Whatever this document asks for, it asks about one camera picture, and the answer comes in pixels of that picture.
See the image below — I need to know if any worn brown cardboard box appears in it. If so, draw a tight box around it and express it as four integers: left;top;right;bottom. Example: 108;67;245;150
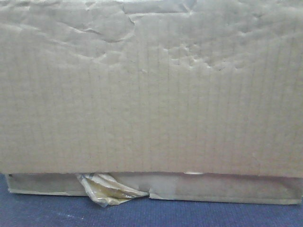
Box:
0;0;303;205

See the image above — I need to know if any peeling yellowed packing tape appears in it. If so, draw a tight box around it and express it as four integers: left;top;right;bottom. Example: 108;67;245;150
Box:
76;173;149;207

